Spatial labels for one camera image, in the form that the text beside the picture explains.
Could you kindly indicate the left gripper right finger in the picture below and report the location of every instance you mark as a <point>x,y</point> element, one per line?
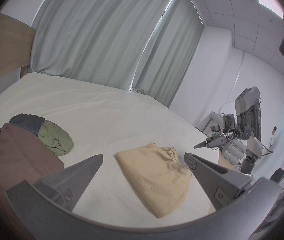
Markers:
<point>214,181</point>

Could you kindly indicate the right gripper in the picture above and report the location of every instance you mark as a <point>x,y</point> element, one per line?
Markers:
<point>226,137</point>

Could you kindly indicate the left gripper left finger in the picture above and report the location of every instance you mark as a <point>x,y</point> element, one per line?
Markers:
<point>67,181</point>

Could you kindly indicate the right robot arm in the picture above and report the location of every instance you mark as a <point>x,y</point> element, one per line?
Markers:
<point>250,114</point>

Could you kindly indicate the bed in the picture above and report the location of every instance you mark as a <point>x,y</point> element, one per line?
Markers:
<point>107,114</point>

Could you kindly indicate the green garment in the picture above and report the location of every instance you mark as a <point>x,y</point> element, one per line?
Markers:
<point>55,139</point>

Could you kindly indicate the brown garment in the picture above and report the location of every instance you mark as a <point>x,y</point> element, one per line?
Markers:
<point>17,156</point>

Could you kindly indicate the beige shorts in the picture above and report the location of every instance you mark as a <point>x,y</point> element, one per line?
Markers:
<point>152,174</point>

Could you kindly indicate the dark grey garment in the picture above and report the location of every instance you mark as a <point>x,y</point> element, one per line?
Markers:
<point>27,124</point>

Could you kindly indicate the pale green curtain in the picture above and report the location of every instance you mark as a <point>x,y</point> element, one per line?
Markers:
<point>94,34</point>
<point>172,59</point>

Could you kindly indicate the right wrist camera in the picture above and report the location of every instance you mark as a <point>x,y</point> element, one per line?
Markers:
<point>216,128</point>

